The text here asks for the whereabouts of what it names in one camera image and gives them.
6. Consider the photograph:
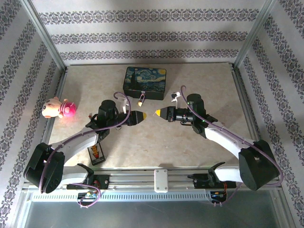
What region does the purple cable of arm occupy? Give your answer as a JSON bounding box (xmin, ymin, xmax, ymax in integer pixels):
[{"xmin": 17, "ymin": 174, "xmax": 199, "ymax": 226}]
[
  {"xmin": 180, "ymin": 85, "xmax": 285, "ymax": 207},
  {"xmin": 39, "ymin": 92, "xmax": 132, "ymax": 209}
]

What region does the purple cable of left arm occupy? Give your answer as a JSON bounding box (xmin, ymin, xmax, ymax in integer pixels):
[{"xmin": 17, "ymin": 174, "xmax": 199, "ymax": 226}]
[{"xmin": 39, "ymin": 92, "xmax": 132, "ymax": 209}]

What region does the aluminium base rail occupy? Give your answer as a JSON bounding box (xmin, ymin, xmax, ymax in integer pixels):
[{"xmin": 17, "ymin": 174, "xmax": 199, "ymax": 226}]
[{"xmin": 22, "ymin": 166, "xmax": 282, "ymax": 191}]

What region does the starry night print box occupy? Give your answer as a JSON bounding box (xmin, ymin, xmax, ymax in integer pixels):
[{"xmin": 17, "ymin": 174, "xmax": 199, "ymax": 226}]
[{"xmin": 123, "ymin": 66, "xmax": 168, "ymax": 101}]

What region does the white plastic rail bracket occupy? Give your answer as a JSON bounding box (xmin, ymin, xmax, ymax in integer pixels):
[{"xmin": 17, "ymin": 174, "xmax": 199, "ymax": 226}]
[{"xmin": 153, "ymin": 169, "xmax": 170, "ymax": 193}]

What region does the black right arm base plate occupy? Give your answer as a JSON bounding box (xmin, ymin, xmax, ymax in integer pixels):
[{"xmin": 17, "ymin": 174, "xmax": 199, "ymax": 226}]
[{"xmin": 187, "ymin": 173, "xmax": 236, "ymax": 190}]

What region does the aluminium frame post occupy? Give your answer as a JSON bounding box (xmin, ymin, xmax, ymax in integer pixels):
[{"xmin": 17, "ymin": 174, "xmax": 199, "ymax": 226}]
[
  {"xmin": 20, "ymin": 0, "xmax": 67, "ymax": 70},
  {"xmin": 233, "ymin": 0, "xmax": 280, "ymax": 69}
]

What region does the connector board with coloured plugs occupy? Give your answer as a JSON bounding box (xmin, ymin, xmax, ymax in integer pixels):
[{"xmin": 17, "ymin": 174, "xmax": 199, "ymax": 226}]
[{"xmin": 77, "ymin": 191, "xmax": 100, "ymax": 200}]

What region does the aluminium side rail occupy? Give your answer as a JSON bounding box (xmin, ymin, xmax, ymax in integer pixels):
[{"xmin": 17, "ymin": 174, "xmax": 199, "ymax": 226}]
[
  {"xmin": 35, "ymin": 67, "xmax": 69, "ymax": 133},
  {"xmin": 230, "ymin": 64, "xmax": 264, "ymax": 148}
]

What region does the connector board with orange wires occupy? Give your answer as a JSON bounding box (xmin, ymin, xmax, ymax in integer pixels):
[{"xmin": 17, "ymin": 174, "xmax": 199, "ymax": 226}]
[{"xmin": 210, "ymin": 190, "xmax": 229, "ymax": 203}]

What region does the pink cream plush toy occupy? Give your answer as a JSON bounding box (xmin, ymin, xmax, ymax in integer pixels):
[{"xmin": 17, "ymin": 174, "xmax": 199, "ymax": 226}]
[{"xmin": 41, "ymin": 96, "xmax": 77, "ymax": 119}]

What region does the black device with yellow-red label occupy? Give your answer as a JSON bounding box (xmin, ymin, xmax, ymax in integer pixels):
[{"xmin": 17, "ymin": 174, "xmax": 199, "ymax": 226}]
[{"xmin": 87, "ymin": 142, "xmax": 106, "ymax": 166}]

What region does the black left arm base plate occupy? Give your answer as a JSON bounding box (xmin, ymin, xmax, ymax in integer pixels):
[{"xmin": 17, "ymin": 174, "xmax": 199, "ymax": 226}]
[{"xmin": 66, "ymin": 174, "xmax": 110, "ymax": 190}]

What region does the aluminium back rail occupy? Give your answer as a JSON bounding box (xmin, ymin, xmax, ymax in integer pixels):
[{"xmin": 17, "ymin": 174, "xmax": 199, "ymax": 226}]
[{"xmin": 66, "ymin": 61, "xmax": 235, "ymax": 67}]

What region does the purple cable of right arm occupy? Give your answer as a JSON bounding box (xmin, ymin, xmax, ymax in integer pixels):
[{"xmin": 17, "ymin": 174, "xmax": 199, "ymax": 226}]
[{"xmin": 180, "ymin": 85, "xmax": 285, "ymax": 207}]

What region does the white slotted cable duct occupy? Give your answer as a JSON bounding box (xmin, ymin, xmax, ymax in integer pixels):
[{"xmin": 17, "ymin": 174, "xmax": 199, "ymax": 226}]
[{"xmin": 31, "ymin": 191, "xmax": 212, "ymax": 202}]

